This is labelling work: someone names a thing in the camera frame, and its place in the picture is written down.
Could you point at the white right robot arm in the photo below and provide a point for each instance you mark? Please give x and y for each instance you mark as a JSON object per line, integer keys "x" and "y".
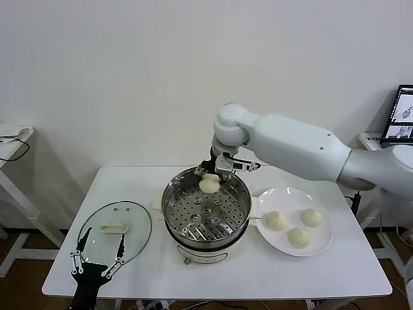
{"x": 290, "y": 145}

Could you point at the white round plate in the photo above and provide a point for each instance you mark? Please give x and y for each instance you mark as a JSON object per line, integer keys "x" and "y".
{"x": 290, "y": 200}

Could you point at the stainless steel steamer basket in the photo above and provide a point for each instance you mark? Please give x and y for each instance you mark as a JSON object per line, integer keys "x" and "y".
{"x": 180, "y": 219}

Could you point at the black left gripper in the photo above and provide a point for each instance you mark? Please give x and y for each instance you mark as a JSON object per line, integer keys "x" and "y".
{"x": 87, "y": 277}

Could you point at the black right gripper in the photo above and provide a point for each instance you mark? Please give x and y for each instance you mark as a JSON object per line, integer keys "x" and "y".
{"x": 213, "y": 161}

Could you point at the white steamed baozi bun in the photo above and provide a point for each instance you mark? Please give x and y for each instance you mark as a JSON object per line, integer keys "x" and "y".
{"x": 300, "y": 238}
{"x": 209, "y": 185}
{"x": 312, "y": 217}
{"x": 276, "y": 220}

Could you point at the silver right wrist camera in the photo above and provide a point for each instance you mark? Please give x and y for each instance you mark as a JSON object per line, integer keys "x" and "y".
{"x": 226, "y": 164}

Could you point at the white side table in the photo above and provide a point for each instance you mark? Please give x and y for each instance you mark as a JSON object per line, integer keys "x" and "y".
{"x": 19, "y": 196}
{"x": 374, "y": 146}

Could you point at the grey laptop computer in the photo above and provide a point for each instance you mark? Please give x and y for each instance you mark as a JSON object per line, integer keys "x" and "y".
{"x": 400, "y": 106}

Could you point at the black power adapter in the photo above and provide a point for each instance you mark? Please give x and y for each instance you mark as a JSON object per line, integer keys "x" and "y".
{"x": 357, "y": 203}

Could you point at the white cloth bag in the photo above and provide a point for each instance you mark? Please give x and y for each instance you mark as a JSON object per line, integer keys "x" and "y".
{"x": 16, "y": 130}

